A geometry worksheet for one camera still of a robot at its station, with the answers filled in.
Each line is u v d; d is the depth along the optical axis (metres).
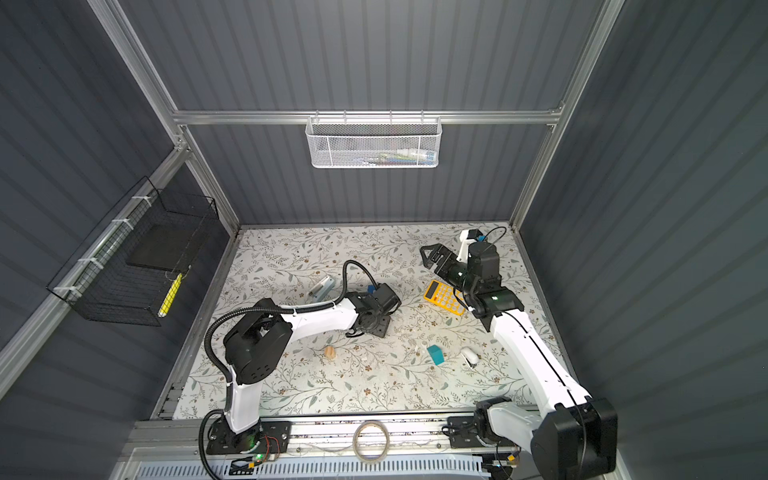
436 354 0.87
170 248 0.76
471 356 0.84
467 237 0.72
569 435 0.38
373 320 0.69
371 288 0.85
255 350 0.52
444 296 0.99
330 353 0.85
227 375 0.53
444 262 0.68
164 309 0.67
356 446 0.72
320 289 0.99
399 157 0.92
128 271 0.72
